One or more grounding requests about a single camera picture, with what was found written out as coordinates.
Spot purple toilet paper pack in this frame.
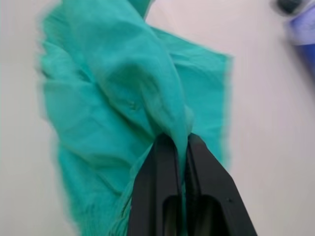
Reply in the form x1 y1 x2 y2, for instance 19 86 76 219
282 6 315 81

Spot black round dish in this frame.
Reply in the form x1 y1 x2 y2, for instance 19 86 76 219
270 0 305 16

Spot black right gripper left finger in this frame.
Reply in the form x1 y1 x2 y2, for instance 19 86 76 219
127 133 183 236

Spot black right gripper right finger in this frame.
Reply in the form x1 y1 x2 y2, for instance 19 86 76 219
183 133 258 236

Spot green shorts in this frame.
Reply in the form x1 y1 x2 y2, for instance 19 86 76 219
36 0 234 236

